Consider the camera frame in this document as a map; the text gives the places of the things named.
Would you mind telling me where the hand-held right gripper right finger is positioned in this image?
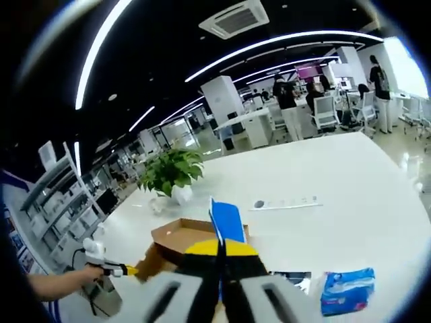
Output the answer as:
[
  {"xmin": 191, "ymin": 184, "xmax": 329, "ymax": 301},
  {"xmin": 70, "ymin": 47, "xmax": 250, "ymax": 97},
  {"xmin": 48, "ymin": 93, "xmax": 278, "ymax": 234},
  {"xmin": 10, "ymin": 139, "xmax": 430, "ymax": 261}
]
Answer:
[{"xmin": 220, "ymin": 239, "xmax": 324, "ymax": 323}]

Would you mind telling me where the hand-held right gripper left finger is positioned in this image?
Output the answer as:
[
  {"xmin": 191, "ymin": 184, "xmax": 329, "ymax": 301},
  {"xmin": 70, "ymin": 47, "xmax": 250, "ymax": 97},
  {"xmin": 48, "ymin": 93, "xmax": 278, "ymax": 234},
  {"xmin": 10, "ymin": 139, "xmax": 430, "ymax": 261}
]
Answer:
[{"xmin": 114, "ymin": 239, "xmax": 223, "ymax": 323}]

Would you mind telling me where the brown cardboard shoe box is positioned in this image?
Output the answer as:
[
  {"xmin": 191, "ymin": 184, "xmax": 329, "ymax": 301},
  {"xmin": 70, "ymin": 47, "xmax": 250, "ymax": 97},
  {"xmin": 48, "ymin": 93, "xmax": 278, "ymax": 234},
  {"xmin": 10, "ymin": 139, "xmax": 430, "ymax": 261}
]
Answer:
[{"xmin": 136, "ymin": 217, "xmax": 251, "ymax": 283}]

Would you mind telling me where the blue white box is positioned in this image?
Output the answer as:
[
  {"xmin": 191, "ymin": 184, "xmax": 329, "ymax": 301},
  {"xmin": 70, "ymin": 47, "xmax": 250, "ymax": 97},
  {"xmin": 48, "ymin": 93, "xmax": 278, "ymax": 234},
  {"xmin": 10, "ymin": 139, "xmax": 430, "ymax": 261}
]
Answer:
[{"xmin": 208, "ymin": 196, "xmax": 247, "ymax": 244}]

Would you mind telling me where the blue soft tissue pack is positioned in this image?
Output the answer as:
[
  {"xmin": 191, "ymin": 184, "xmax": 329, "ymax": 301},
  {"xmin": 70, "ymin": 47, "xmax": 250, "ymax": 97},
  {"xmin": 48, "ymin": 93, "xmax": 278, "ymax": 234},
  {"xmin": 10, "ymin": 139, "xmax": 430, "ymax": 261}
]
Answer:
[{"xmin": 319, "ymin": 267, "xmax": 376, "ymax": 316}]

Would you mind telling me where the person's left hand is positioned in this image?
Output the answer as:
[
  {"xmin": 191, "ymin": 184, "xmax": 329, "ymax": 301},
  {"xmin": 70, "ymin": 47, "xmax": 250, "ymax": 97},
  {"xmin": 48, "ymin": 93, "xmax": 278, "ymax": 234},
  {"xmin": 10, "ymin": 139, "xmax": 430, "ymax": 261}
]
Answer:
[{"xmin": 80, "ymin": 263, "xmax": 104, "ymax": 283}]

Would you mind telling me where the grey chair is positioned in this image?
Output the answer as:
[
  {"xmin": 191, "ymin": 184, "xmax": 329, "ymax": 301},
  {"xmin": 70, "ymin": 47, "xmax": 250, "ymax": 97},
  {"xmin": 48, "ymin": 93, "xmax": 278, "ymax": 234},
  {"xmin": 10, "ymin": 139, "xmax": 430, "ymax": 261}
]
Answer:
[{"xmin": 79, "ymin": 277, "xmax": 122, "ymax": 316}]

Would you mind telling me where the black monitor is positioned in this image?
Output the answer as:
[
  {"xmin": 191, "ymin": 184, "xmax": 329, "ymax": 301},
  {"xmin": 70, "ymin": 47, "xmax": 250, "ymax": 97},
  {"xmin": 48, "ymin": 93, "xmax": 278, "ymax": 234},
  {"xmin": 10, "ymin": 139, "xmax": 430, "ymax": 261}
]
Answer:
[{"xmin": 96, "ymin": 188, "xmax": 119, "ymax": 215}]

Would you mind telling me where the white shelving rack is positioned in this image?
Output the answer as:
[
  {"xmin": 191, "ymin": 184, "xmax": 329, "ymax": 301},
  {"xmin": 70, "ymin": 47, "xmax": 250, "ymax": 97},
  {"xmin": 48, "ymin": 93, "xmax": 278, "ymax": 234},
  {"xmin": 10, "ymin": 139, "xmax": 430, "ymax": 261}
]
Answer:
[{"xmin": 18, "ymin": 141, "xmax": 108, "ymax": 270}]

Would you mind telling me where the white paper cup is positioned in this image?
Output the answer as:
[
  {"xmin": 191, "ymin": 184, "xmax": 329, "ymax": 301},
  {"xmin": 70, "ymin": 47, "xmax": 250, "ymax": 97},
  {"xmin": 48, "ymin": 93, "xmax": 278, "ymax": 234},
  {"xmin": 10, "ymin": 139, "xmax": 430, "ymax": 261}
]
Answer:
[{"xmin": 150, "ymin": 198, "xmax": 168, "ymax": 215}]

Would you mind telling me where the white table socket strip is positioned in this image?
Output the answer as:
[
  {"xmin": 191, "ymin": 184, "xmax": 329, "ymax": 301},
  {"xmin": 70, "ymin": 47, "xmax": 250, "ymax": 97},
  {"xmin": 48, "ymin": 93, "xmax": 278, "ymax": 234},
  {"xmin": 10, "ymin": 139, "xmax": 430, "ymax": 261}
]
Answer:
[{"xmin": 248, "ymin": 195, "xmax": 324, "ymax": 212}]

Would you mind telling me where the potted green plant white pot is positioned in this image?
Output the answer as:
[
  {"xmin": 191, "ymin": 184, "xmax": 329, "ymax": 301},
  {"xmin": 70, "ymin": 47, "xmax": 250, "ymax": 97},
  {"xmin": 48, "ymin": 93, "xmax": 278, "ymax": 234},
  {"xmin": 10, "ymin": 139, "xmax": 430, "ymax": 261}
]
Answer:
[{"xmin": 136, "ymin": 147, "xmax": 205, "ymax": 205}]

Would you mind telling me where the white office desk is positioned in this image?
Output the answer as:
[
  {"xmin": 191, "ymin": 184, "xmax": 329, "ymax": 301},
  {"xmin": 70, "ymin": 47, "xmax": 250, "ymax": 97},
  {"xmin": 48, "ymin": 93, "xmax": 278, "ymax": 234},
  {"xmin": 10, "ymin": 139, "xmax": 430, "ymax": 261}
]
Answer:
[{"xmin": 213, "ymin": 106, "xmax": 275, "ymax": 151}]

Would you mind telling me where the white office chair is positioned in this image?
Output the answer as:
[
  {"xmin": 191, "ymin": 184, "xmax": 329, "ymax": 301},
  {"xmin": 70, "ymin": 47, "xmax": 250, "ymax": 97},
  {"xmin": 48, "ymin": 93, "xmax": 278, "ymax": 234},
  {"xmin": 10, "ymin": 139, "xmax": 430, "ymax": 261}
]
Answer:
[
  {"xmin": 312, "ymin": 94, "xmax": 339, "ymax": 132},
  {"xmin": 353, "ymin": 90, "xmax": 378, "ymax": 134}
]

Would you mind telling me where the long curved ceiling light strip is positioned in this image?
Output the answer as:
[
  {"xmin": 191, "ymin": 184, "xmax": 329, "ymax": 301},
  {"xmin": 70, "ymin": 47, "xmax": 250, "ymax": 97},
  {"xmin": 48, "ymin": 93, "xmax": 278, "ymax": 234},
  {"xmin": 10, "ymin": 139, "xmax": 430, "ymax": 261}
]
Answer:
[{"xmin": 184, "ymin": 30, "xmax": 385, "ymax": 83}]

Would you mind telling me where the ceiling air conditioner vent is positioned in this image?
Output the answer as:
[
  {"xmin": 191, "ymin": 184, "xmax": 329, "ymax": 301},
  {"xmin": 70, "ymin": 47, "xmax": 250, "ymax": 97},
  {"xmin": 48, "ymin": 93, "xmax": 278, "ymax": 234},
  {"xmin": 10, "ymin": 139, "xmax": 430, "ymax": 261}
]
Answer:
[{"xmin": 198, "ymin": 0, "xmax": 270, "ymax": 40}]

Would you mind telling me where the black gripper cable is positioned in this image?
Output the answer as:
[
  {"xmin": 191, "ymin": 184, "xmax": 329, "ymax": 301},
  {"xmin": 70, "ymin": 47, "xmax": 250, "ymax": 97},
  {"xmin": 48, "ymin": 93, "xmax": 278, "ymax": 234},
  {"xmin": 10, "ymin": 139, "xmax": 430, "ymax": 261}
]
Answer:
[{"xmin": 71, "ymin": 248, "xmax": 112, "ymax": 318}]

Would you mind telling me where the purple wall screen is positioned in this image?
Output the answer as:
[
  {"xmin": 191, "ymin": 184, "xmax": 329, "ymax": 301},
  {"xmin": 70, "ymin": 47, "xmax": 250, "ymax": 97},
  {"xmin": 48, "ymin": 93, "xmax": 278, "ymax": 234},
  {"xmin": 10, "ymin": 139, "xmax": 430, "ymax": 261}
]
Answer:
[{"xmin": 294, "ymin": 63, "xmax": 323, "ymax": 80}]

